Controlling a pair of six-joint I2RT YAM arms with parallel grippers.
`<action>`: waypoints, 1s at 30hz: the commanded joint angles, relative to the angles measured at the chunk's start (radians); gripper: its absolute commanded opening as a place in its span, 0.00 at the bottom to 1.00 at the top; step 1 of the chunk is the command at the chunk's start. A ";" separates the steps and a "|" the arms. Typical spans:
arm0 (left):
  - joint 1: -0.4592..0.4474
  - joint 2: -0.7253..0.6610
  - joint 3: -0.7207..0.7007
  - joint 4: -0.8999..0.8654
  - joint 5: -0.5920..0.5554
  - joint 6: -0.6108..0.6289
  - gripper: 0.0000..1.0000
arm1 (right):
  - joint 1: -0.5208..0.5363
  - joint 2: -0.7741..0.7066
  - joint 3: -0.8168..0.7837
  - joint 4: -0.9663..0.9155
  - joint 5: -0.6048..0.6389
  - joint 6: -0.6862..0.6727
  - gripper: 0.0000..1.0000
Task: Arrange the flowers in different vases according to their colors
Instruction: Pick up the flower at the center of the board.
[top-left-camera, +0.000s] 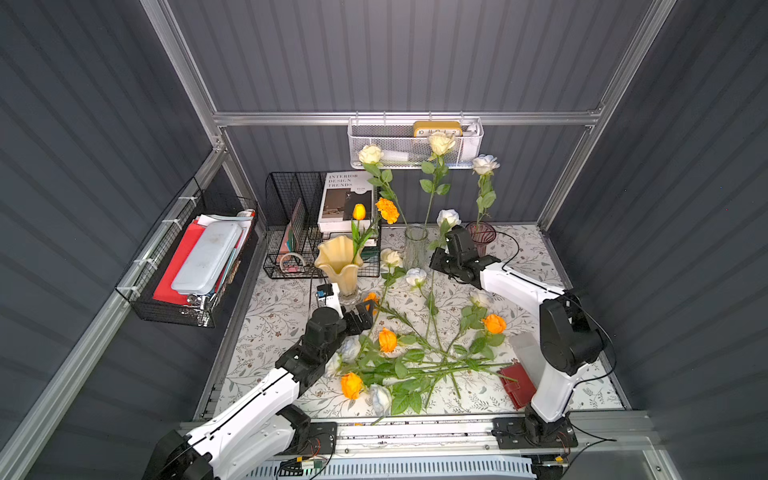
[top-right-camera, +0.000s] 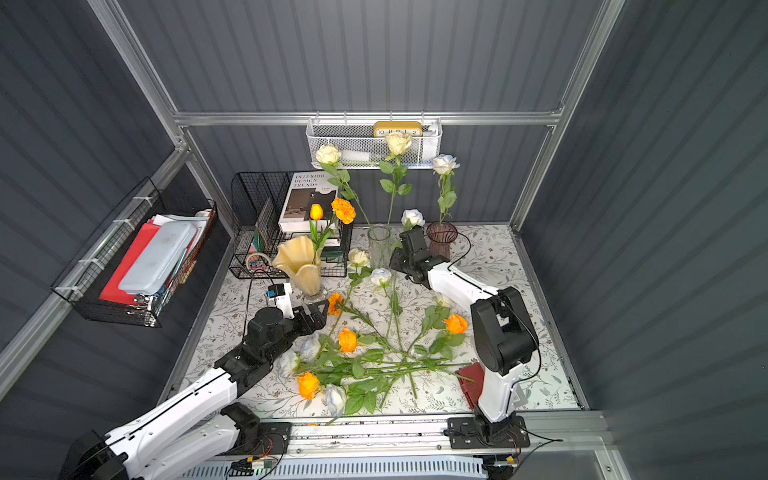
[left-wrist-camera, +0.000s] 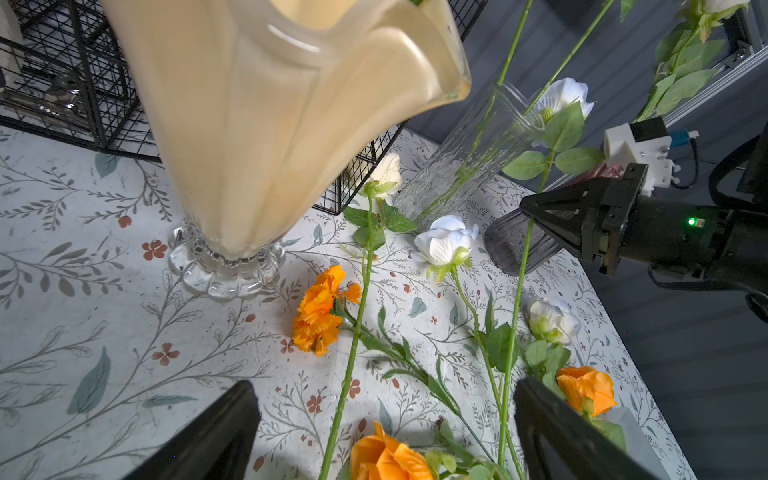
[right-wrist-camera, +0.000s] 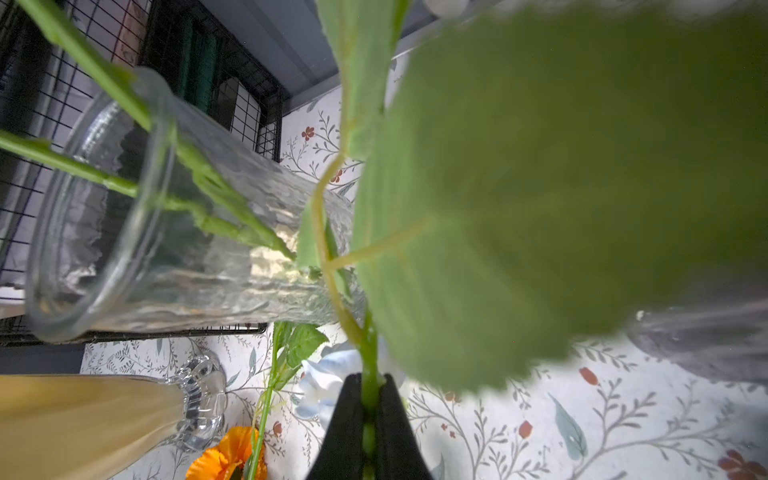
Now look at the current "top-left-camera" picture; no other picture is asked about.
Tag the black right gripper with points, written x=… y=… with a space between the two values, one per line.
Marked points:
x=458 y=255

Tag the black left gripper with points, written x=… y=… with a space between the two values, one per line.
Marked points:
x=357 y=318

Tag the white rose bud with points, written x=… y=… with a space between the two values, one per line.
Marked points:
x=390 y=259

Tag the orange marigold flower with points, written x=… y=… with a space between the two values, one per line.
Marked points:
x=387 y=211

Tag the orange marigold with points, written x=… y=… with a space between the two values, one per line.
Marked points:
x=371 y=303

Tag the orange tulip bud flower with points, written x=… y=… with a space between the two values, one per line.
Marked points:
x=359 y=212

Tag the cream white rose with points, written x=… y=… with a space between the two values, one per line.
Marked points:
x=371 y=156

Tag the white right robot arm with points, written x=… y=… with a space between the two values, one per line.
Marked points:
x=570 y=338

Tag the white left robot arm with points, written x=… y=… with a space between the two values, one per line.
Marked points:
x=264 y=422

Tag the purple glass vase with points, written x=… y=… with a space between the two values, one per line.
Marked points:
x=482 y=234

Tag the orange rose front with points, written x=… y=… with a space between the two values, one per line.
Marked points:
x=352 y=386

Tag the clear glass vase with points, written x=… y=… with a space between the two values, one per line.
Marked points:
x=416 y=242

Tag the pale blue rose front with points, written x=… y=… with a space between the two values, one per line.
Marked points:
x=381 y=400

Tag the cream yellow ruffled vase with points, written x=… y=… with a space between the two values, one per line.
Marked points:
x=341 y=263

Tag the colourful paper sheets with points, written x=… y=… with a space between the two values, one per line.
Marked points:
x=290 y=239

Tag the white plastic case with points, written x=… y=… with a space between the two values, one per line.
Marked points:
x=207 y=259

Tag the red folder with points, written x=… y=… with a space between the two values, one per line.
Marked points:
x=164 y=291

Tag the black wire desk organizer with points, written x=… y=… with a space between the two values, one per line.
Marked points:
x=305 y=209

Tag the white mesh wall basket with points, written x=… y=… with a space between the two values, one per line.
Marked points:
x=394 y=135

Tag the black wire wall basket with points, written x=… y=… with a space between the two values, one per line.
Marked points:
x=205 y=206

